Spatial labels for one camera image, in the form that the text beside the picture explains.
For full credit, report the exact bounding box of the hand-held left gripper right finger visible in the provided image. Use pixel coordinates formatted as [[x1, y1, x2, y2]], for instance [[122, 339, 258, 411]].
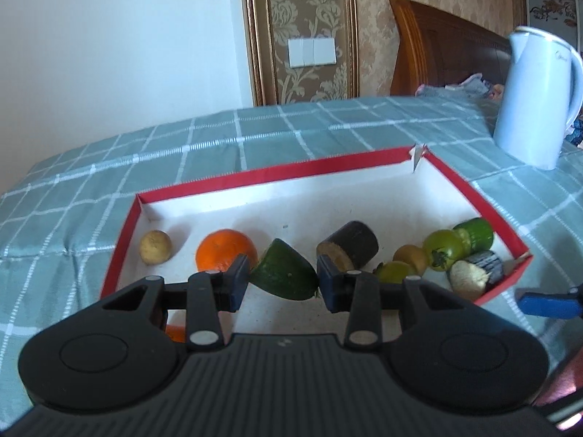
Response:
[[316, 255, 474, 351]]

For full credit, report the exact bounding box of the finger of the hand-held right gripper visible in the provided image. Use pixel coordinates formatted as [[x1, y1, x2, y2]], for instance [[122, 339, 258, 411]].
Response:
[[519, 282, 583, 320]]

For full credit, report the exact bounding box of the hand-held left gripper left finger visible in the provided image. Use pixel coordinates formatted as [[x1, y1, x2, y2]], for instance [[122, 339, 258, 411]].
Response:
[[102, 255, 250, 351]]

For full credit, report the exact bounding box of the green cucumber piece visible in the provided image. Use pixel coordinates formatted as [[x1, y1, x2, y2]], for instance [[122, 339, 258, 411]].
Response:
[[453, 217, 495, 252], [250, 238, 320, 301]]

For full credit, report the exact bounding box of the dark eggplant piece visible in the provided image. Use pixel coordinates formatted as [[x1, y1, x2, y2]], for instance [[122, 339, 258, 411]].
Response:
[[447, 250, 505, 302], [316, 221, 380, 270]]

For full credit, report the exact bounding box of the green tomato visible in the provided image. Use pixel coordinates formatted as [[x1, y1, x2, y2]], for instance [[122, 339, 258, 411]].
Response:
[[374, 261, 420, 284], [422, 230, 466, 272]]

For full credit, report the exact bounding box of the brown longan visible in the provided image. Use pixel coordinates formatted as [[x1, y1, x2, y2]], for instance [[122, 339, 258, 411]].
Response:
[[139, 230, 173, 265], [392, 244, 430, 276]]

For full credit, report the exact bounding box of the red cardboard box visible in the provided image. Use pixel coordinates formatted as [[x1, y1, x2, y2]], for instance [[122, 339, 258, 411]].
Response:
[[99, 145, 533, 307]]

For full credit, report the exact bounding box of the pink towel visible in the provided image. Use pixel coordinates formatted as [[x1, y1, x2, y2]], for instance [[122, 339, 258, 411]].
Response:
[[533, 355, 583, 429]]

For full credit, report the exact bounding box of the green checked bedsheet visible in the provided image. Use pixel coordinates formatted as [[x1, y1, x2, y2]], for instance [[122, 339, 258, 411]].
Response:
[[0, 95, 583, 420]]

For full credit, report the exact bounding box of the white electric kettle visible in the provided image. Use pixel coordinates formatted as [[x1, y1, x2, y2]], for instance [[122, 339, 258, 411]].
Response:
[[493, 26, 583, 171]]

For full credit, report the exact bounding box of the pink crumpled cloth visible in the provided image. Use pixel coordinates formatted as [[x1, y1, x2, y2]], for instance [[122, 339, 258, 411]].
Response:
[[414, 73, 505, 101]]

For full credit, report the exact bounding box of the wooden headboard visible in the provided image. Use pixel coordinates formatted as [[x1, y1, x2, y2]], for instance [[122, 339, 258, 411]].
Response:
[[387, 0, 513, 97]]

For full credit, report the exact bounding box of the white light switch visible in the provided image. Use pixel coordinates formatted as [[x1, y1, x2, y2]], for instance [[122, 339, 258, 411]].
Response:
[[287, 36, 338, 69]]

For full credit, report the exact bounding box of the gold framed wall panel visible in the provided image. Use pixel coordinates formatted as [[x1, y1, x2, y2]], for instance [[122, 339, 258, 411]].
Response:
[[239, 0, 360, 106]]

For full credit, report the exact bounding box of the framed wall picture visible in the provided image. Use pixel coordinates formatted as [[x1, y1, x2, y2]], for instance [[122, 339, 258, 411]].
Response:
[[523, 0, 583, 51]]

